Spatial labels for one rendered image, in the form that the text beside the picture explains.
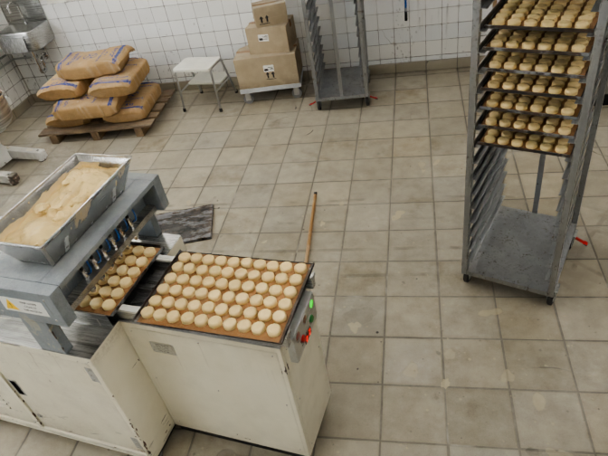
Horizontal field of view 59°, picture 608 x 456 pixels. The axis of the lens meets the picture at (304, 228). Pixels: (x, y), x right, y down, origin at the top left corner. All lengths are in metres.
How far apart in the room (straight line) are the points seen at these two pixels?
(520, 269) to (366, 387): 1.07
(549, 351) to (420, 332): 0.64
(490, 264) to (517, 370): 0.62
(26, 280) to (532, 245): 2.57
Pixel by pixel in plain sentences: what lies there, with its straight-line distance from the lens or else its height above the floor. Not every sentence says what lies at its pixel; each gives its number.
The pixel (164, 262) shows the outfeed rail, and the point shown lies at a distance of 2.38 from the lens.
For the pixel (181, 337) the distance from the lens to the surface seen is 2.15.
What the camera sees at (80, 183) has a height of 1.30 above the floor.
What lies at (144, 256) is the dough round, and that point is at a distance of 2.42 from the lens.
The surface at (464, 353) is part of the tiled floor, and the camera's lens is 2.96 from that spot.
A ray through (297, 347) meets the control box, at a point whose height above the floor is 0.77.
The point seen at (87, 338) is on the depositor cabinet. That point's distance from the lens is 2.28.
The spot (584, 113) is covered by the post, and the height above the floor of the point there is 1.18.
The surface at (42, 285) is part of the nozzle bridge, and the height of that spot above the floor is 1.18.
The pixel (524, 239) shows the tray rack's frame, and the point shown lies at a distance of 3.38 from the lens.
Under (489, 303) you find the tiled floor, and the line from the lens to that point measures 3.19.
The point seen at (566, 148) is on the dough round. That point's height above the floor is 0.97.
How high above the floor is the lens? 2.33
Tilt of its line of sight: 38 degrees down
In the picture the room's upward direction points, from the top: 11 degrees counter-clockwise
